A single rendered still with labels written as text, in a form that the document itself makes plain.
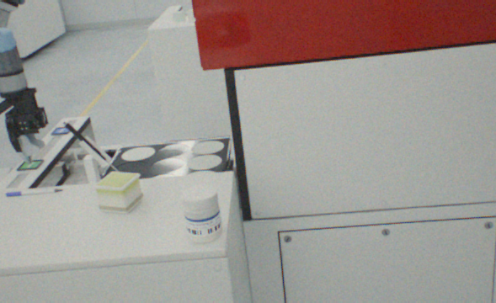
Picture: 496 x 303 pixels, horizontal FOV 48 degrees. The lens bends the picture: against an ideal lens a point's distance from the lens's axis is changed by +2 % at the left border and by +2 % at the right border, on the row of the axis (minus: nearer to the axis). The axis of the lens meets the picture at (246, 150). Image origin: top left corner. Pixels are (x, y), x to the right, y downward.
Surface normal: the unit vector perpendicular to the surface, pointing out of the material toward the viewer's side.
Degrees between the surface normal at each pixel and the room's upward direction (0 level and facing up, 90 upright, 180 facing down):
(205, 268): 90
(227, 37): 90
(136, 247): 0
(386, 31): 90
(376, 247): 90
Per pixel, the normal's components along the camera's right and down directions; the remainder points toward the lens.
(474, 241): -0.03, 0.40
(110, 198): -0.36, 0.40
